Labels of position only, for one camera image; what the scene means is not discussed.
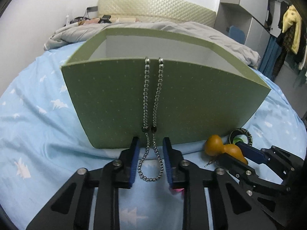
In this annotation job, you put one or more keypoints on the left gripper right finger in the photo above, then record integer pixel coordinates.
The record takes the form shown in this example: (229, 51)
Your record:
(211, 198)

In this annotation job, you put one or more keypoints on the cream quilted headboard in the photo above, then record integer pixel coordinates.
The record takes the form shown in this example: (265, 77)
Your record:
(177, 11)

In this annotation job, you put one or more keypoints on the green woven hat charm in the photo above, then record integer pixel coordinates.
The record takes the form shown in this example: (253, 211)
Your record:
(237, 139)

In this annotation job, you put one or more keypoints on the blue chair back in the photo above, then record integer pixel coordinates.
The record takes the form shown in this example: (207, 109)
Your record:
(236, 34)

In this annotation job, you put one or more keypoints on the grey wardrobe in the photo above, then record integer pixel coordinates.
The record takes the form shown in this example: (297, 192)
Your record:
(258, 19)

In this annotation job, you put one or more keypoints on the blue curtain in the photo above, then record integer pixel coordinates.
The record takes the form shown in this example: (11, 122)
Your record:
(272, 52)

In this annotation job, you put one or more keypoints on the light blue bed sheet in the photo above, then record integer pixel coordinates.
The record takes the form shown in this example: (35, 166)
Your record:
(43, 144)

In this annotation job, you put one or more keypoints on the grey duvet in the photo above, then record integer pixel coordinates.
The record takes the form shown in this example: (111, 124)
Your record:
(74, 34)

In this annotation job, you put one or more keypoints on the black patterned bangle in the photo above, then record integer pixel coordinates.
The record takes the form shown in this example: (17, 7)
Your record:
(241, 133)

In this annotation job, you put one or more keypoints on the orange wooden gourd pendant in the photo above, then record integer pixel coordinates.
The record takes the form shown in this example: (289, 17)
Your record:
(214, 147)

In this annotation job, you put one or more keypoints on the bedside clutter pile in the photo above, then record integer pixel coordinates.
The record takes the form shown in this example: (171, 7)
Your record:
(86, 19)

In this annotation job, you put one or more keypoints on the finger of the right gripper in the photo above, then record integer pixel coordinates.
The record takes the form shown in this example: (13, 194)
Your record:
(254, 152)
(248, 176)

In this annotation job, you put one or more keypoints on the yellow hanging garment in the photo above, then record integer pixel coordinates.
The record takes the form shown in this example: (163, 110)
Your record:
(292, 23)

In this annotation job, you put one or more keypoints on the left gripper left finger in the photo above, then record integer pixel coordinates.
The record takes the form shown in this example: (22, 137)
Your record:
(89, 194)

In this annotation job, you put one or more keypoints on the green cardboard box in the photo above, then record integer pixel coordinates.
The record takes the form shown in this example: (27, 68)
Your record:
(191, 88)

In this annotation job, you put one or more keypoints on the pink ribbon keychain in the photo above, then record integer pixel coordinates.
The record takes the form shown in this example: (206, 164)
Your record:
(177, 190)

